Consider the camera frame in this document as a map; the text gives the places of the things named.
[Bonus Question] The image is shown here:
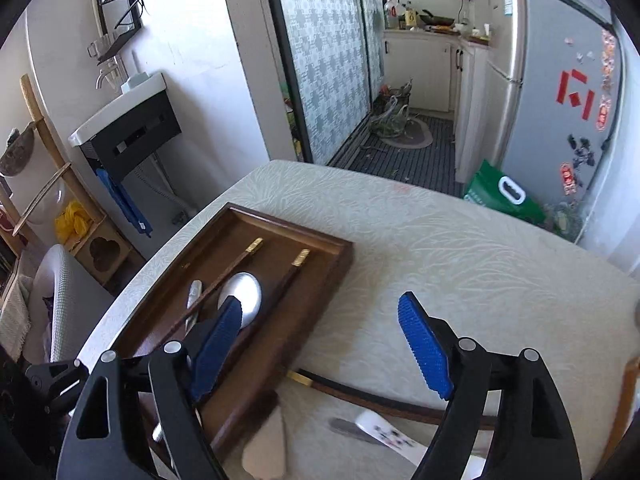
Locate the metal faucet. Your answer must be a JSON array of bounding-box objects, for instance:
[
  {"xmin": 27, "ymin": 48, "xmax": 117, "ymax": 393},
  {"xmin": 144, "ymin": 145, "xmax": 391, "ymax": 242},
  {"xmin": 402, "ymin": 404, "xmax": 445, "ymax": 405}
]
[{"xmin": 95, "ymin": 55, "xmax": 126, "ymax": 92}]

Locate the wooden ladder rack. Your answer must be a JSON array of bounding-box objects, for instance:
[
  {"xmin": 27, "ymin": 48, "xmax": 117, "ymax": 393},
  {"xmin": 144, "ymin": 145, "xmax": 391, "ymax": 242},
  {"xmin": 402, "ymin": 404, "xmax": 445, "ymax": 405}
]
[{"xmin": 0, "ymin": 74, "xmax": 108, "ymax": 256}]

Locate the plastic bag of vegetables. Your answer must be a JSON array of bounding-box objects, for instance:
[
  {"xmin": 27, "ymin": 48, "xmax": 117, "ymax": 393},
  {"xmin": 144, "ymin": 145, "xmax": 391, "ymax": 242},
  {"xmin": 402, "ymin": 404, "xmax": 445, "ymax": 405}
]
[{"xmin": 369, "ymin": 80, "xmax": 416, "ymax": 138}]

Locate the yellow cloth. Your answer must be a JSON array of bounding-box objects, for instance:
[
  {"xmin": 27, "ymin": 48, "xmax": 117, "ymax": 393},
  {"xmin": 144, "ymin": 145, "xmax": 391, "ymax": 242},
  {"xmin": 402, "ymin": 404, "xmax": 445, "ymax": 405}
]
[{"xmin": 54, "ymin": 201, "xmax": 93, "ymax": 243}]

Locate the white ceramic spoon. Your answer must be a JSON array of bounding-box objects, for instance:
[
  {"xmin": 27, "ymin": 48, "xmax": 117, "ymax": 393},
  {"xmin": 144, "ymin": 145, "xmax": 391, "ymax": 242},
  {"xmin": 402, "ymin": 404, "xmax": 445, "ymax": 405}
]
[{"xmin": 354, "ymin": 409, "xmax": 488, "ymax": 480}]

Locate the green bag with white handle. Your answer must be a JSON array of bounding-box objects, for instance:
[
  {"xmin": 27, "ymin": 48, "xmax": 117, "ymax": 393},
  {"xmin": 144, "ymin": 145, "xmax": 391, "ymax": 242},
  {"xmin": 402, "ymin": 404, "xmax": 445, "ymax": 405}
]
[{"xmin": 462, "ymin": 159, "xmax": 548, "ymax": 226}]

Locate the oval floor rug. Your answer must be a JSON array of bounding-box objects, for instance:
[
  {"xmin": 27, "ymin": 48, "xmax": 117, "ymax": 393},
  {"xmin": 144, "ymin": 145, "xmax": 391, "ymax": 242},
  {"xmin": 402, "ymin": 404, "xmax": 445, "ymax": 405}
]
[{"xmin": 370, "ymin": 112, "xmax": 436, "ymax": 150}]

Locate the grey mesh chair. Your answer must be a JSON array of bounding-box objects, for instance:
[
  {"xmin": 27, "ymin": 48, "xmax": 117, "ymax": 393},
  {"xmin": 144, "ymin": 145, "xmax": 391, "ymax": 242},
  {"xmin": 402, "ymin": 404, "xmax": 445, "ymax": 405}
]
[{"xmin": 22, "ymin": 244, "xmax": 118, "ymax": 363}]

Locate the black vanity cabinet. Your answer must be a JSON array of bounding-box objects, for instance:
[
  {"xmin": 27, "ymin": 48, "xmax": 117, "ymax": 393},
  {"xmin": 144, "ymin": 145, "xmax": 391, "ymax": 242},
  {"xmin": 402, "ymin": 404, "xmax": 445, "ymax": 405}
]
[{"xmin": 80, "ymin": 91, "xmax": 183, "ymax": 183}]

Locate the black wok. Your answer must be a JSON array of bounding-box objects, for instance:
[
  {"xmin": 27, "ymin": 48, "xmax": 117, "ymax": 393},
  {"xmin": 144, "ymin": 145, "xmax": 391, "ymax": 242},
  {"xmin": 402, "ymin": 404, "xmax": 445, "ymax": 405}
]
[{"xmin": 420, "ymin": 9, "xmax": 456, "ymax": 27}]

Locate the grey two-door refrigerator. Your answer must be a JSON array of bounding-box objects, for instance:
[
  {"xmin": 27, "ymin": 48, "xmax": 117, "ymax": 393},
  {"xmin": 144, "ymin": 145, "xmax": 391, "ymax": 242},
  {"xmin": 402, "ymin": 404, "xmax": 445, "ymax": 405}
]
[{"xmin": 487, "ymin": 0, "xmax": 626, "ymax": 221}]

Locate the serrated metal knife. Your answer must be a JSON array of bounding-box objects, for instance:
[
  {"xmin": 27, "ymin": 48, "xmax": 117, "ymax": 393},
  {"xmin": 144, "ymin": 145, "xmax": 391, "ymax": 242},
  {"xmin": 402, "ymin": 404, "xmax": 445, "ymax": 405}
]
[{"xmin": 329, "ymin": 417, "xmax": 383, "ymax": 445}]

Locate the grey patterned sliding door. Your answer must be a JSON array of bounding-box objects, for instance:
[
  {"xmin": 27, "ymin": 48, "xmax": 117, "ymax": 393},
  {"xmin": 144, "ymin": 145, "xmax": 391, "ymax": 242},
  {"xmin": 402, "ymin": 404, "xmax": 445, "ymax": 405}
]
[
  {"xmin": 260, "ymin": 0, "xmax": 373, "ymax": 163},
  {"xmin": 352, "ymin": 0, "xmax": 388, "ymax": 111}
]

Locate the metal fork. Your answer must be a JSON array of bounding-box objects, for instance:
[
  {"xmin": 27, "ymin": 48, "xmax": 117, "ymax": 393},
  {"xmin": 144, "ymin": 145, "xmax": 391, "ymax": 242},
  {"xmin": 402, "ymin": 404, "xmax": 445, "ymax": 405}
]
[{"xmin": 182, "ymin": 280, "xmax": 206, "ymax": 331}]

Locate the dark brown wooden tray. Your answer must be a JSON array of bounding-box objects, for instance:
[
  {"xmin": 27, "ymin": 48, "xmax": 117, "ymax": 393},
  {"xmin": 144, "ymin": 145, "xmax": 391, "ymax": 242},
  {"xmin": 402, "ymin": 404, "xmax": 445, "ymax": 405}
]
[{"xmin": 114, "ymin": 202, "xmax": 355, "ymax": 461}]

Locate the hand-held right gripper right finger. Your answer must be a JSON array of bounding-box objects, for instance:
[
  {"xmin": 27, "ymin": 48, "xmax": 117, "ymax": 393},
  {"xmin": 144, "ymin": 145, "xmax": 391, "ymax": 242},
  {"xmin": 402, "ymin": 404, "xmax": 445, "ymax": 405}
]
[{"xmin": 397, "ymin": 291, "xmax": 583, "ymax": 480}]

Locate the black wall ledge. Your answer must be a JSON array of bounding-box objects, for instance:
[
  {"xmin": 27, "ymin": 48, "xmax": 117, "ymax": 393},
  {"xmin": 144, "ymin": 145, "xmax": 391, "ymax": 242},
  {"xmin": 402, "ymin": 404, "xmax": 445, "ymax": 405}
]
[{"xmin": 89, "ymin": 30, "xmax": 137, "ymax": 64}]

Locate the light blue soap dish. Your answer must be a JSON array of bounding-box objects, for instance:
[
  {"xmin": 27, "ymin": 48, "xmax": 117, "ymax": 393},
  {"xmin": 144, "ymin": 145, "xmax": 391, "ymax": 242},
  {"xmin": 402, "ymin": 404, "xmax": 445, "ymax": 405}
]
[{"xmin": 120, "ymin": 72, "xmax": 151, "ymax": 93}]

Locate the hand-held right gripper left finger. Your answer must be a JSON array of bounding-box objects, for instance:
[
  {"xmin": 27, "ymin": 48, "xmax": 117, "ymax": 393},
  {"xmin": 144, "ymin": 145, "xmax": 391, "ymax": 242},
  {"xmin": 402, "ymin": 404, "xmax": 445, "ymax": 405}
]
[{"xmin": 56, "ymin": 295, "xmax": 245, "ymax": 480}]

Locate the dark ribbed floor mat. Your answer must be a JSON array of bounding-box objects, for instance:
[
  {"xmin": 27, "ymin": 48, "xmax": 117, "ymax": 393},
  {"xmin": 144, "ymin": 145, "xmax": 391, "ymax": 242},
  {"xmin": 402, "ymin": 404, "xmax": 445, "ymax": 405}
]
[{"xmin": 327, "ymin": 112, "xmax": 463, "ymax": 198}]

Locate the white kitchen cabinet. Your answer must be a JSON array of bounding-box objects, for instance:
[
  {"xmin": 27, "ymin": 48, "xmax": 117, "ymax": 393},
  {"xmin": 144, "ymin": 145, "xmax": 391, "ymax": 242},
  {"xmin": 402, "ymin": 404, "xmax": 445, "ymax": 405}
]
[{"xmin": 382, "ymin": 27, "xmax": 493, "ymax": 186}]

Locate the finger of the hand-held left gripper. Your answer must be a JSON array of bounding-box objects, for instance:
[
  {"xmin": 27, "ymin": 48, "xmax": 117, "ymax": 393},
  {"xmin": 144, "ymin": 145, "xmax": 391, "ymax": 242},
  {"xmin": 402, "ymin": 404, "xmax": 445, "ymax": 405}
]
[{"xmin": 25, "ymin": 359, "xmax": 92, "ymax": 413}]

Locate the wooden cabinet with cutout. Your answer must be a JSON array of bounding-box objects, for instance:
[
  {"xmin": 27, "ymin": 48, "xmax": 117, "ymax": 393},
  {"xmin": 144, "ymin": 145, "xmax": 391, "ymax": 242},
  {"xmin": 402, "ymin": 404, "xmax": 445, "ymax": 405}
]
[{"xmin": 65, "ymin": 212, "xmax": 146, "ymax": 291}]

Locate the white sink basin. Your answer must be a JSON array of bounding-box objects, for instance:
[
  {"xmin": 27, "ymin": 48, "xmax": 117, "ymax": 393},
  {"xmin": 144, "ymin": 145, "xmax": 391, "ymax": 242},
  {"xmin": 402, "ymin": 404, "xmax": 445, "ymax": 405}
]
[{"xmin": 69, "ymin": 72, "xmax": 167, "ymax": 147}]

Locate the blue towel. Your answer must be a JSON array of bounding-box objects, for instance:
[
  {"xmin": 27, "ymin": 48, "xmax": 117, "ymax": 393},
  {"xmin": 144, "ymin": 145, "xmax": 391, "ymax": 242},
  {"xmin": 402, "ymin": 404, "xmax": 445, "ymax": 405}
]
[{"xmin": 95, "ymin": 167, "xmax": 153, "ymax": 238}]

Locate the black-framed wall mirror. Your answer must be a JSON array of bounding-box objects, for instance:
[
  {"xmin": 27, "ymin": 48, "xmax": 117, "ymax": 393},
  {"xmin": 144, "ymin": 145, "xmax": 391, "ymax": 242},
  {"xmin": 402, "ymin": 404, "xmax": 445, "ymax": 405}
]
[{"xmin": 97, "ymin": 0, "xmax": 143, "ymax": 58}]

